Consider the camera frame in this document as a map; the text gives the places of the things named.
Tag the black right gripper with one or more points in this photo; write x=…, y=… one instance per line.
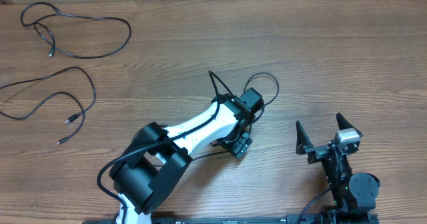
x=318, y=152

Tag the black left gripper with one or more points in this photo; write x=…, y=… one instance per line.
x=239, y=146

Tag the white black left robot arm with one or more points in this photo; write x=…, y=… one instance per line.
x=146, y=173

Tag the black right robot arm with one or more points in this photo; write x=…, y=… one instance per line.
x=354, y=194

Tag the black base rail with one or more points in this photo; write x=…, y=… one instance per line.
x=289, y=219

